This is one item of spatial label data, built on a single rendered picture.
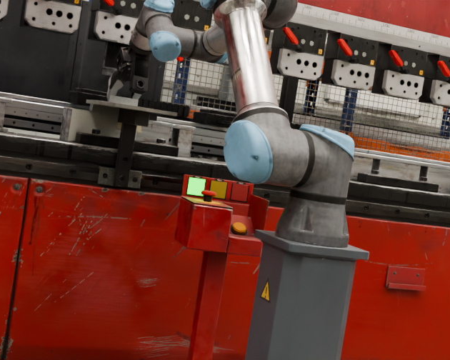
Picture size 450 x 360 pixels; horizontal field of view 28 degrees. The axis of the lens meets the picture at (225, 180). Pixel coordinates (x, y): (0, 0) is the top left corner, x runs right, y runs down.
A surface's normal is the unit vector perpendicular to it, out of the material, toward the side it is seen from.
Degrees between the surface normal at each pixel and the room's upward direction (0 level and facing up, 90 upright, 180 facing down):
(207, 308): 90
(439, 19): 90
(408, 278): 90
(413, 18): 90
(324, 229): 72
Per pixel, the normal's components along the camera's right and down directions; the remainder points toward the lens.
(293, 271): -0.40, -0.01
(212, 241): 0.26, 0.09
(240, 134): -0.85, 0.00
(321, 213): 0.07, -0.25
